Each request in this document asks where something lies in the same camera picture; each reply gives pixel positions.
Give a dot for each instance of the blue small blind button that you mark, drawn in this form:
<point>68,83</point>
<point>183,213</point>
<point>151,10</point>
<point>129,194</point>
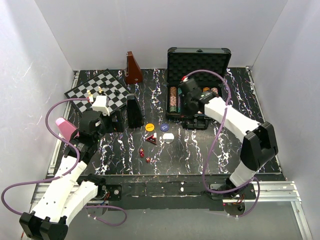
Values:
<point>164,127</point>

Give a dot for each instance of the pink metronome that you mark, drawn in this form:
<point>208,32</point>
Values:
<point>67,130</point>

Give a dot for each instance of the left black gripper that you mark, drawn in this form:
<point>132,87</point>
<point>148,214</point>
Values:
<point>118,125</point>

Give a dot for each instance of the black front mounting bar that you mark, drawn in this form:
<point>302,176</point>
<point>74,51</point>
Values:
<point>159,192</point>

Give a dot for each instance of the brown wooden metronome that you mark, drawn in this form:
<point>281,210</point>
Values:
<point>133,72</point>

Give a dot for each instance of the orange green chip row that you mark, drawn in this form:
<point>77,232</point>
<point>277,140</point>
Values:
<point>206,89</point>

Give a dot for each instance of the clear dealer button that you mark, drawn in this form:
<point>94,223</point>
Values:
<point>168,137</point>

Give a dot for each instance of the poker chip row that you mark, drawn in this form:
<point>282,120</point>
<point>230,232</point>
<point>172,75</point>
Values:
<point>173,99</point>
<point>215,91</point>

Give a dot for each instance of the green purple chip row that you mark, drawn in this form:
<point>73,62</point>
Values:
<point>179,100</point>

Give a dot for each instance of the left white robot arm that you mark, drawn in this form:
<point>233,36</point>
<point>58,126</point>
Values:
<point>69,192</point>

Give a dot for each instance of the black poker chip case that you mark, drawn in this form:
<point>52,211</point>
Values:
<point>184,60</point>

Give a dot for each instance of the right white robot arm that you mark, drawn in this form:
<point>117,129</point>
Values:
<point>259,144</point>

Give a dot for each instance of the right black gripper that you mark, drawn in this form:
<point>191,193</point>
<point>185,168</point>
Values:
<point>190,113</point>

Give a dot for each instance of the yellow big blind button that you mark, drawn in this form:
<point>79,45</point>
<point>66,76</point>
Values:
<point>149,127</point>

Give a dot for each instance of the black white chessboard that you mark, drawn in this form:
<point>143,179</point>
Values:
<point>115,102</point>

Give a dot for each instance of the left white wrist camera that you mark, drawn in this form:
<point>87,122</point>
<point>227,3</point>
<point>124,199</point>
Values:
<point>100,104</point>

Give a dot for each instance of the leftmost poker chip row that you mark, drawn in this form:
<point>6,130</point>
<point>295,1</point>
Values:
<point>173,99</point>

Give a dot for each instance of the aluminium rail frame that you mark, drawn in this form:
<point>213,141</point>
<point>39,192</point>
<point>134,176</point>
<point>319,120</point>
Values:
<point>272,209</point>

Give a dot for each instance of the rightmost poker chip row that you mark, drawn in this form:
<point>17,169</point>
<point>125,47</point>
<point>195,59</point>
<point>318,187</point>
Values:
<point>215,91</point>

